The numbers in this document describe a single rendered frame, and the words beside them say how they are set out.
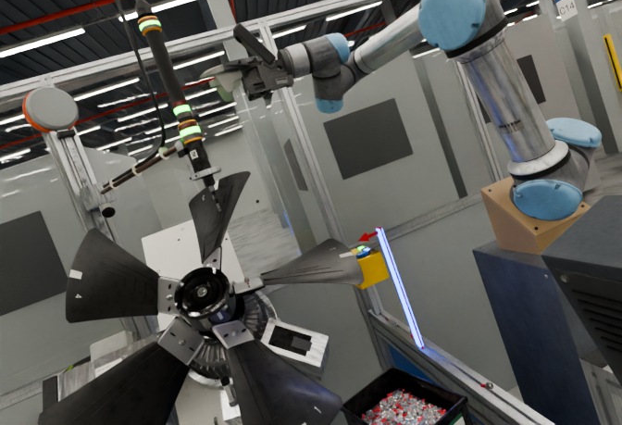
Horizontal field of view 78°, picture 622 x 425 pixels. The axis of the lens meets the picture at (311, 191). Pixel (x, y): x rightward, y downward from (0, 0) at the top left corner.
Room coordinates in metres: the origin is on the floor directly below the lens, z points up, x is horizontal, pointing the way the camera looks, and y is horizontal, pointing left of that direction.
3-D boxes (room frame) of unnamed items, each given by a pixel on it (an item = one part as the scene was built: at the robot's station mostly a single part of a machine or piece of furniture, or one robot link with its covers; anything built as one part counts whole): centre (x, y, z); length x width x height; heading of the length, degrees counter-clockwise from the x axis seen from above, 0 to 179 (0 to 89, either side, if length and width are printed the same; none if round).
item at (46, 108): (1.37, 0.75, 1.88); 0.17 x 0.15 x 0.16; 103
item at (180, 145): (0.89, 0.22, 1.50); 0.09 x 0.07 x 0.10; 48
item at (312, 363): (0.93, 0.17, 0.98); 0.20 x 0.16 x 0.20; 13
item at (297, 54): (0.96, -0.07, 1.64); 0.08 x 0.05 x 0.08; 12
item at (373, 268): (1.25, -0.07, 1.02); 0.16 x 0.10 x 0.11; 13
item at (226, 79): (0.88, 0.10, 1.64); 0.09 x 0.03 x 0.06; 124
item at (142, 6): (0.88, 0.21, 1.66); 0.04 x 0.04 x 0.46
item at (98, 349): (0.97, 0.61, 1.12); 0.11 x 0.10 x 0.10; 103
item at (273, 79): (0.94, 0.01, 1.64); 0.12 x 0.08 x 0.09; 102
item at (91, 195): (1.30, 0.68, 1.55); 0.10 x 0.07 x 0.08; 48
